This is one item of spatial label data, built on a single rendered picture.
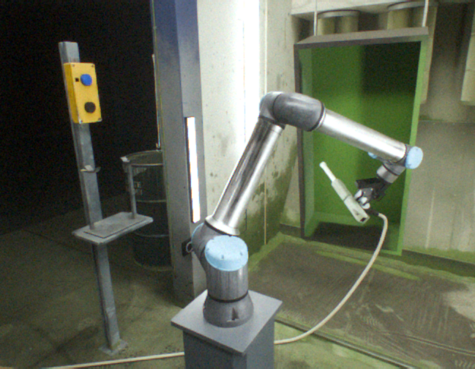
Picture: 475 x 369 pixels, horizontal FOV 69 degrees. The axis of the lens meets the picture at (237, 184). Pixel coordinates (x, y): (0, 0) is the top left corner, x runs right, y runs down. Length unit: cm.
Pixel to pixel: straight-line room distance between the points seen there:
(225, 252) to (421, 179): 228
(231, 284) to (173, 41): 129
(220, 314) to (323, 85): 151
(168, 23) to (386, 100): 128
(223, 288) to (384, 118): 146
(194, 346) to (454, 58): 285
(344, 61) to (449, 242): 162
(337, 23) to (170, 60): 162
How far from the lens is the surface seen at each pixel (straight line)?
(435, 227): 310
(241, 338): 126
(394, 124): 227
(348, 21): 318
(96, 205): 189
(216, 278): 123
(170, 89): 200
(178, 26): 198
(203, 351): 135
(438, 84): 337
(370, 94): 223
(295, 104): 124
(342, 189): 188
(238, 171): 133
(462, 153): 329
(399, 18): 305
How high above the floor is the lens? 146
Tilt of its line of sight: 17 degrees down
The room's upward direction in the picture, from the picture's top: 1 degrees counter-clockwise
